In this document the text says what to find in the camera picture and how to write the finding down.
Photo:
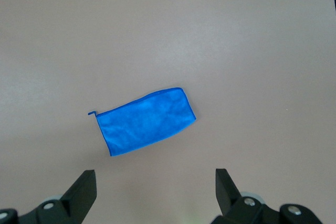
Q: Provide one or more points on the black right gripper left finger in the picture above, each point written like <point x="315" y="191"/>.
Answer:
<point x="78" y="195"/>

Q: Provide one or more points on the blue microfibre towel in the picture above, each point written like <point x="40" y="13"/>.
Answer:
<point x="147" y="121"/>

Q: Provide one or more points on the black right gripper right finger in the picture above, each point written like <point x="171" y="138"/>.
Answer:
<point x="228" y="195"/>

